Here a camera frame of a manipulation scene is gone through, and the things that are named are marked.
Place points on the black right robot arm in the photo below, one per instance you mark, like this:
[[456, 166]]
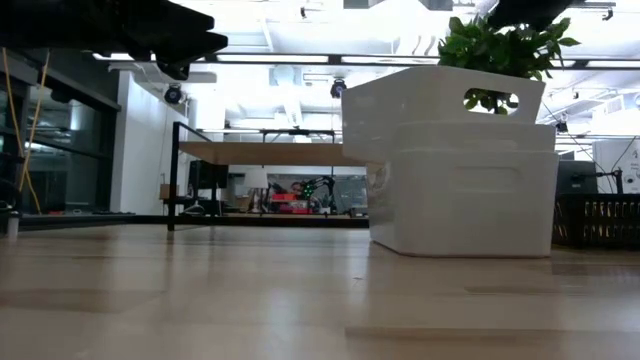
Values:
[[530, 12]]

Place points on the black metal frame wooden shelf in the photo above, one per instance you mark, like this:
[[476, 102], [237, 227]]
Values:
[[275, 152]]

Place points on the white cylindrical post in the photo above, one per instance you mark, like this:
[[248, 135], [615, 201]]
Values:
[[12, 224]]

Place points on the brown cardboard box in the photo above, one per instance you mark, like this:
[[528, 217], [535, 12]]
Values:
[[166, 192]]

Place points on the black perforated plastic basket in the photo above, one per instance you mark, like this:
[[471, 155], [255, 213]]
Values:
[[600, 220]]

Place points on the white cabinet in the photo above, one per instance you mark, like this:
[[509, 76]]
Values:
[[607, 150]]

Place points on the black aluminium table frame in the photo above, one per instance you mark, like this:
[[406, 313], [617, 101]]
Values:
[[100, 220]]

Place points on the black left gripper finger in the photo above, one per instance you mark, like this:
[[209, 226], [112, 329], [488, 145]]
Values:
[[175, 17], [190, 46]]

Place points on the white plastic basket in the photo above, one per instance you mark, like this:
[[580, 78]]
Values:
[[400, 105], [460, 215]]

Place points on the black ceiling spotlight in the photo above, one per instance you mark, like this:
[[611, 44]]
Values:
[[173, 94], [338, 88]]

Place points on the person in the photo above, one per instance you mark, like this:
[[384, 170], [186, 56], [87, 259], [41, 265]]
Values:
[[296, 189]]

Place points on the ceiling light strip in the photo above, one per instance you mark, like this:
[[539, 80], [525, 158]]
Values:
[[275, 58]]

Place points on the red box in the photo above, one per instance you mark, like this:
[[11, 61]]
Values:
[[284, 197]]

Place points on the dark grey box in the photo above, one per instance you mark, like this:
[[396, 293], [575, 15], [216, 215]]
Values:
[[575, 177]]

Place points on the black desk stand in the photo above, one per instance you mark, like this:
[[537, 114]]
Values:
[[617, 177]]

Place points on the green potted plant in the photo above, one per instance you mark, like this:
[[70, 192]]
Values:
[[500, 50]]

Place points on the black background robot arms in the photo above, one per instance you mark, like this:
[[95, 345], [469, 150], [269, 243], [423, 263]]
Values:
[[322, 186]]

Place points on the white table lamp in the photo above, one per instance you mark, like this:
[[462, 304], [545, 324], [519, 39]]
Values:
[[256, 179]]

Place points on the black monitor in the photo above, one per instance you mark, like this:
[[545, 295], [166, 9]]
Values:
[[207, 175]]

